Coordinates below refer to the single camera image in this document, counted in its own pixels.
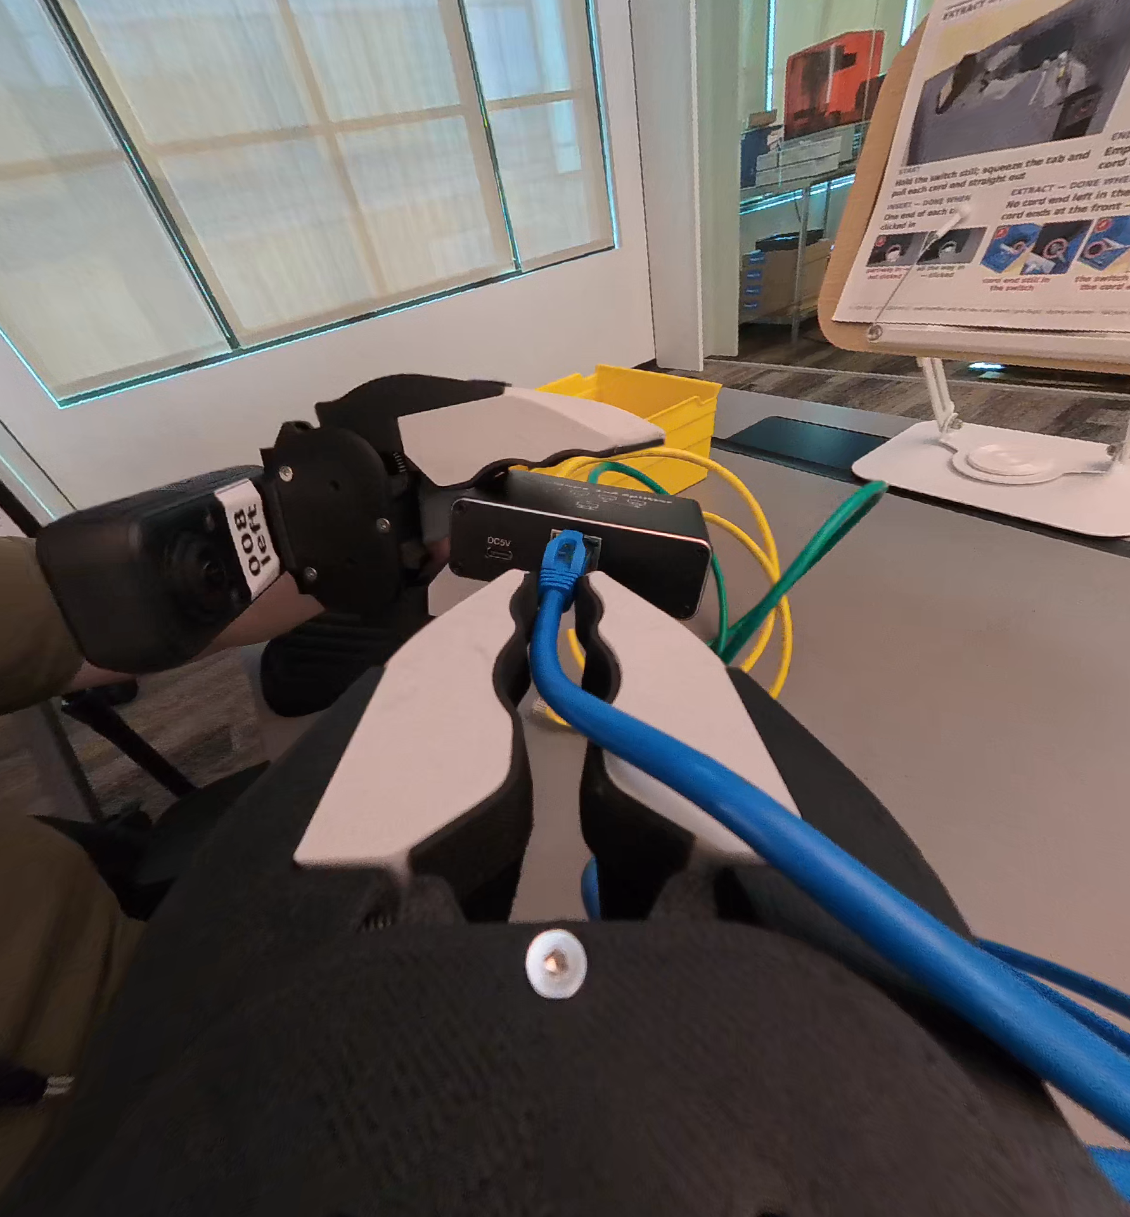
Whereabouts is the white framed window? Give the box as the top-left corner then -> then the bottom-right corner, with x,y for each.
0,0 -> 620,410

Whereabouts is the green ethernet cable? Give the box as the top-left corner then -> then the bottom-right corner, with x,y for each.
587,460 -> 888,666

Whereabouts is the black ethernet switch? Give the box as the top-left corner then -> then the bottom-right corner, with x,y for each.
448,471 -> 713,623

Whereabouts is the orange 3D printer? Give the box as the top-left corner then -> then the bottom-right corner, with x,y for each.
781,31 -> 885,140

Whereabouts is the yellow plastic bin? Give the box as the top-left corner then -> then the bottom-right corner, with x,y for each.
536,364 -> 724,477

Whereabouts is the wooden display board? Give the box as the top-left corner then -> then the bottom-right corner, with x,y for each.
816,0 -> 1130,376

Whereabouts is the yellow ethernet cable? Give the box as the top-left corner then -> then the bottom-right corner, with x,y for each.
516,447 -> 795,730

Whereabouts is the metal storage shelf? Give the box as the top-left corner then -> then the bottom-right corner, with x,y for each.
737,112 -> 860,343

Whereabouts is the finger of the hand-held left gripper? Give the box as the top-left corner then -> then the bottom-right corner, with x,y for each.
398,383 -> 667,482

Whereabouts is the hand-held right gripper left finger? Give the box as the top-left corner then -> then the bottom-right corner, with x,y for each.
293,570 -> 536,924

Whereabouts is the person's left hand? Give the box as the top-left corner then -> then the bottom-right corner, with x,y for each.
78,573 -> 333,693

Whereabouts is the blue ethernet cable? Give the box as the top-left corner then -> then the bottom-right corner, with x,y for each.
527,527 -> 1130,1172

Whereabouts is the person's left forearm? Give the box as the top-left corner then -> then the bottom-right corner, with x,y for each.
0,533 -> 85,728

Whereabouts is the person's olive clothing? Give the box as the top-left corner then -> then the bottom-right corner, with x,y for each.
0,789 -> 148,1217

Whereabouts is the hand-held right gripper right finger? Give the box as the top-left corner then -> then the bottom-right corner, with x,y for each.
571,573 -> 804,916

